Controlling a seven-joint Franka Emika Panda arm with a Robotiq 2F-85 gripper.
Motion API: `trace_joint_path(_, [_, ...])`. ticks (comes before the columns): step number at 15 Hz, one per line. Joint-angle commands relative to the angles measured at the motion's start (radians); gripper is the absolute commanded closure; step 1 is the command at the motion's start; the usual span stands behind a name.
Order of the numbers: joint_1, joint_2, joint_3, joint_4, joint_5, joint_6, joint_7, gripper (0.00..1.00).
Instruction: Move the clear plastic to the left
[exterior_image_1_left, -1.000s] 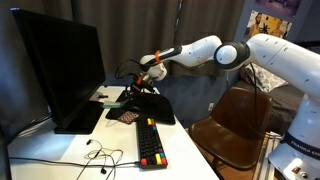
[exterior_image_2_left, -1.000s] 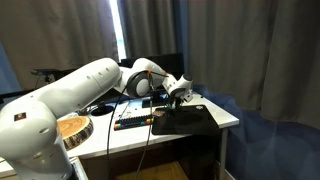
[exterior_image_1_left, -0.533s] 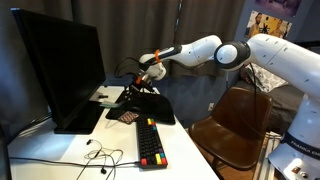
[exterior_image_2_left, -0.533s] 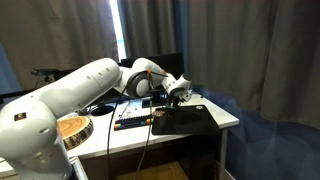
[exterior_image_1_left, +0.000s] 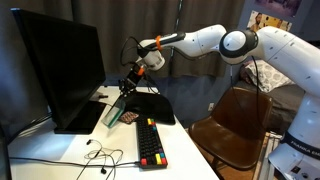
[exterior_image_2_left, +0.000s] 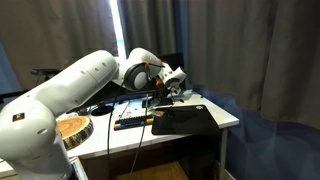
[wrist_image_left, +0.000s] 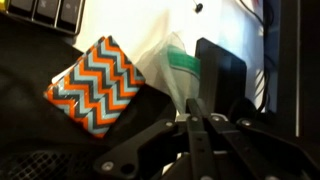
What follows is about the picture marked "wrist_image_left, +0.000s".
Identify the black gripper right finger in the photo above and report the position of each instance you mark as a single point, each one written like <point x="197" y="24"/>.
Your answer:
<point x="253" y="150"/>

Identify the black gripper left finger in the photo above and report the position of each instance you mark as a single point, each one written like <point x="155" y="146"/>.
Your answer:
<point x="196" y="150"/>

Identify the clear plastic bag green strip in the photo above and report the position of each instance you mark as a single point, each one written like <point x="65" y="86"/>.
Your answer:
<point x="173" y="66"/>

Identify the black round device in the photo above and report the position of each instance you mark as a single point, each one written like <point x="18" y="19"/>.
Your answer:
<point x="223" y="76"/>

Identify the black perforated mouse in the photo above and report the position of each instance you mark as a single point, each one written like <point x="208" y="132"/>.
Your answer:
<point x="40" y="166"/>

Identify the black keyboard with coloured keys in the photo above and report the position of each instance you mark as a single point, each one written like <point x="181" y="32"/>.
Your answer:
<point x="43" y="13"/>

